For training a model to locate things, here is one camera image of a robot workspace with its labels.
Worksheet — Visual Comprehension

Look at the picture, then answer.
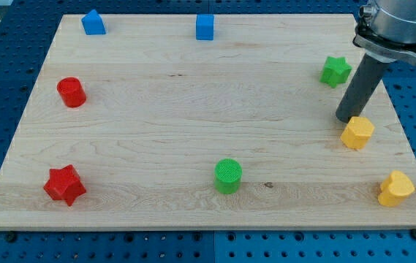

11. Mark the red cylinder block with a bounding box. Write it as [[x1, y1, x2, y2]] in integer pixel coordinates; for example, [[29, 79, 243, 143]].
[[56, 77, 87, 107]]

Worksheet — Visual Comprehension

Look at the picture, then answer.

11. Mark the green star block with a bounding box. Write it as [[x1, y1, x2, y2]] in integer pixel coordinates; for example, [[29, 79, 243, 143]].
[[319, 56, 352, 88]]

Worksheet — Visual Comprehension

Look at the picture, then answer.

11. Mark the wooden board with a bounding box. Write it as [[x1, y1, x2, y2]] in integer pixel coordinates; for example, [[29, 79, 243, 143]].
[[0, 14, 416, 232]]

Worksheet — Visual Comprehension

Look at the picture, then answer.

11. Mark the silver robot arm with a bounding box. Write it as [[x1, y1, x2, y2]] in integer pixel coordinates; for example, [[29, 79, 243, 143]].
[[353, 0, 416, 66]]

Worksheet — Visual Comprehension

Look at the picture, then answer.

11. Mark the yellow hexagon block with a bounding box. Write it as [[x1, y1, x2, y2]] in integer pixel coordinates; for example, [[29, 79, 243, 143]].
[[340, 116, 375, 149]]

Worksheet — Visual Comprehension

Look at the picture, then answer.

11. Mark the blue pentagon house block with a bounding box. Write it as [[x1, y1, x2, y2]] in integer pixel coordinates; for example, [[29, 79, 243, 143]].
[[81, 9, 106, 35]]

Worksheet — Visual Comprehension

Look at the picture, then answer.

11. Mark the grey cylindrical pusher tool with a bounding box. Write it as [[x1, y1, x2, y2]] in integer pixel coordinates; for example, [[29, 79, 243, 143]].
[[336, 54, 390, 123]]

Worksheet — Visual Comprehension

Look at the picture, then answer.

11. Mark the yellow heart block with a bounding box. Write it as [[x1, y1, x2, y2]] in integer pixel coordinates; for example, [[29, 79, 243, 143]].
[[377, 170, 415, 207]]

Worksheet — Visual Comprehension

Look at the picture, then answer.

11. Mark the blue cube block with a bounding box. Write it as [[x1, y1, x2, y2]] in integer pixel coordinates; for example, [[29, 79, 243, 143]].
[[195, 14, 214, 41]]

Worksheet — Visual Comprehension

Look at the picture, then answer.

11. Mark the red star block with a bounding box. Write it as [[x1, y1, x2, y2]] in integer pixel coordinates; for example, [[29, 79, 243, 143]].
[[43, 164, 86, 207]]

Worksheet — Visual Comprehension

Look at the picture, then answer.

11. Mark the green cylinder block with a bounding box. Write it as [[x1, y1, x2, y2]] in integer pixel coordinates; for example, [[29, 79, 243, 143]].
[[214, 159, 243, 194]]

